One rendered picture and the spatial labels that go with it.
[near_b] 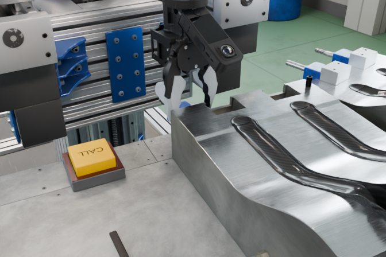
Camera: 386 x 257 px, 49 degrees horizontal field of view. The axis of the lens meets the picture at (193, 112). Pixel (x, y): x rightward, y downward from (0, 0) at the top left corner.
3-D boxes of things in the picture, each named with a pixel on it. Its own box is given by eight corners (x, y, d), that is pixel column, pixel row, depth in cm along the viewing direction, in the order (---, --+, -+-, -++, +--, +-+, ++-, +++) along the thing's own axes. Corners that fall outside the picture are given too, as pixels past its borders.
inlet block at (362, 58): (307, 63, 97) (311, 41, 94) (319, 57, 100) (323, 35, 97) (361, 81, 88) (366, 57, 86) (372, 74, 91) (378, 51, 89)
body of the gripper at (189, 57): (186, 52, 77) (186, -16, 71) (216, 67, 71) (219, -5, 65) (150, 62, 73) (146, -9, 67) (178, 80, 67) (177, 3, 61)
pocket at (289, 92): (257, 108, 74) (259, 89, 72) (282, 101, 76) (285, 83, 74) (273, 120, 70) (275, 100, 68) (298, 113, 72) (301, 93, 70)
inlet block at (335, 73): (278, 77, 90) (281, 53, 88) (292, 70, 93) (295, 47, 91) (333, 98, 82) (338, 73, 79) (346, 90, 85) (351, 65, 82)
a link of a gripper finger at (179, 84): (158, 112, 76) (170, 63, 73) (176, 125, 72) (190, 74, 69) (143, 112, 74) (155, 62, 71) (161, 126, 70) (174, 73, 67)
